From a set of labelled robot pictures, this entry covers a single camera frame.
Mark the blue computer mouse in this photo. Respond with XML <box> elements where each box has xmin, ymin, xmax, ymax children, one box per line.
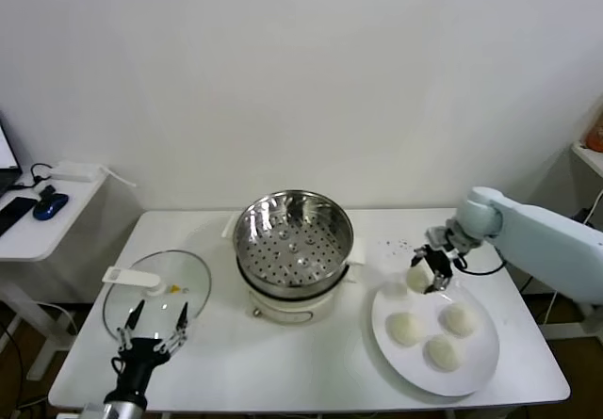
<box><xmin>32</xmin><ymin>192</ymin><xmax>70</xmax><ymax>221</ymax></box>

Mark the perforated steel steamer basket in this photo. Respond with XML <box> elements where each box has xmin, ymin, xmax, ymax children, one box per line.
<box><xmin>220</xmin><ymin>189</ymin><xmax>368</xmax><ymax>298</ymax></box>

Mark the white round plate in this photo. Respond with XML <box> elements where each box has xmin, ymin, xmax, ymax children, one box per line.
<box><xmin>370</xmin><ymin>272</ymin><xmax>500</xmax><ymax>397</ymax></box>

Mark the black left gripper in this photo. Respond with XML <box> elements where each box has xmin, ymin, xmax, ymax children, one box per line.
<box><xmin>104</xmin><ymin>299</ymin><xmax>190</xmax><ymax>404</ymax></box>

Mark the white adapter cable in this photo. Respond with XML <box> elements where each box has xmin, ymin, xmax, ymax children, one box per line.
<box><xmin>96</xmin><ymin>164</ymin><xmax>138</xmax><ymax>188</ymax></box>

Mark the black desk cable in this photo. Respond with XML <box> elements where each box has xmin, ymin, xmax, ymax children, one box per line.
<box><xmin>13</xmin><ymin>162</ymin><xmax>57</xmax><ymax>189</ymax></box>

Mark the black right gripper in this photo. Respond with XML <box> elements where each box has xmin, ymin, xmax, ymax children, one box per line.
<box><xmin>408</xmin><ymin>239</ymin><xmax>461</xmax><ymax>296</ymax></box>

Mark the white steamed baozi bun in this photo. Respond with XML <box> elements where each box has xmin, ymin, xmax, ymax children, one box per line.
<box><xmin>405</xmin><ymin>267</ymin><xmax>434</xmax><ymax>293</ymax></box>
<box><xmin>385</xmin><ymin>312</ymin><xmax>428</xmax><ymax>346</ymax></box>
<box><xmin>423</xmin><ymin>333</ymin><xmax>465</xmax><ymax>373</ymax></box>
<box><xmin>440</xmin><ymin>301</ymin><xmax>481</xmax><ymax>338</ymax></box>

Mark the white side desk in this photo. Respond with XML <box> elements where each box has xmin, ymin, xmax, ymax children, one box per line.
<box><xmin>0</xmin><ymin>167</ymin><xmax>108</xmax><ymax>382</ymax></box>

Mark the white shelf board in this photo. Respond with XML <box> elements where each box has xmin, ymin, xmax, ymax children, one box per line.
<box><xmin>569</xmin><ymin>140</ymin><xmax>603</xmax><ymax>180</ymax></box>

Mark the black smartphone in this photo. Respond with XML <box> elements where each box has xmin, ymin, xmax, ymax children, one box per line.
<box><xmin>0</xmin><ymin>196</ymin><xmax>37</xmax><ymax>236</ymax></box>

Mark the orange object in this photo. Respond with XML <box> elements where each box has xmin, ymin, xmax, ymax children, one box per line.
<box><xmin>583</xmin><ymin>112</ymin><xmax>603</xmax><ymax>152</ymax></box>

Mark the white power adapter box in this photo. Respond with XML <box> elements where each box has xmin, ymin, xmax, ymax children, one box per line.
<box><xmin>49</xmin><ymin>159</ymin><xmax>103</xmax><ymax>184</ymax></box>

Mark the thin white hanging cable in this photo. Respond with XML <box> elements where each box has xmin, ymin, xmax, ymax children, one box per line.
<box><xmin>545</xmin><ymin>291</ymin><xmax>561</xmax><ymax>327</ymax></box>

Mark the white floor cable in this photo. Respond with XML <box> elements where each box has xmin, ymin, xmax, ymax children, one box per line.
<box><xmin>40</xmin><ymin>299</ymin><xmax>79</xmax><ymax>338</ymax></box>

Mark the white leg frame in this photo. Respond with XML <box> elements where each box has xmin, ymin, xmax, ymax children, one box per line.
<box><xmin>536</xmin><ymin>291</ymin><xmax>603</xmax><ymax>340</ymax></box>

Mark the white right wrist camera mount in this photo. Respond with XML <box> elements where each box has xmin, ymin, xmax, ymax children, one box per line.
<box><xmin>426</xmin><ymin>225</ymin><xmax>449</xmax><ymax>250</ymax></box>

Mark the glass lid with white handle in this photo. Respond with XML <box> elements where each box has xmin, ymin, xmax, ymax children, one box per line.
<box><xmin>102</xmin><ymin>249</ymin><xmax>212</xmax><ymax>340</ymax></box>

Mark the white electric cooker base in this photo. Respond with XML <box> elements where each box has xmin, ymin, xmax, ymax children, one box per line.
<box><xmin>235</xmin><ymin>258</ymin><xmax>360</xmax><ymax>327</ymax></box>

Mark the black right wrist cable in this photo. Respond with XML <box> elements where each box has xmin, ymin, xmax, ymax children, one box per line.
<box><xmin>451</xmin><ymin>244</ymin><xmax>510</xmax><ymax>277</ymax></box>

